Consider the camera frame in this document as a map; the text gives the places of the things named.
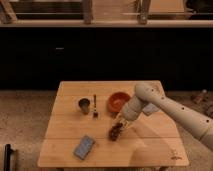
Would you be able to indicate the blue folded cloth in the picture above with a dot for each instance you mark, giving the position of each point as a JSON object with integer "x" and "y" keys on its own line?
{"x": 150, "y": 109}

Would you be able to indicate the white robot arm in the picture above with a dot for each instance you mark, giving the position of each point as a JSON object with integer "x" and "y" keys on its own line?
{"x": 197, "y": 124}

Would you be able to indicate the dark metal cup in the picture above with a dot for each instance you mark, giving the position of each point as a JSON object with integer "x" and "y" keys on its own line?
{"x": 84, "y": 105}

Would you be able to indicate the dark red grape bunch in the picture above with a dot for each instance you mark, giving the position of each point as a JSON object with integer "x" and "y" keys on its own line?
{"x": 115, "y": 131}

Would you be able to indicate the orange bowl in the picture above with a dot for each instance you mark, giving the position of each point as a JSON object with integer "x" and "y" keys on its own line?
{"x": 116, "y": 101}

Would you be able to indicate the black object at floor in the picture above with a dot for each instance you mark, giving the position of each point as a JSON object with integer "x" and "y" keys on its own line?
{"x": 9, "y": 158}

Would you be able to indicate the wooden shelf rail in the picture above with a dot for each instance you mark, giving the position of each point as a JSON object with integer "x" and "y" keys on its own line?
{"x": 106, "y": 13}

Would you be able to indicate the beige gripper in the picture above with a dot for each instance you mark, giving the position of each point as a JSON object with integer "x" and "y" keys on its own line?
{"x": 122, "y": 123}

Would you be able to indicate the wooden folding table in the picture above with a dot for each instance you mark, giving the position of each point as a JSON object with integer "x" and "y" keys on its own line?
{"x": 148, "y": 142}

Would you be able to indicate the blue sponge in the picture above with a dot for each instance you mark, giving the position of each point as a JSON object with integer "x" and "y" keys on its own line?
{"x": 84, "y": 147}

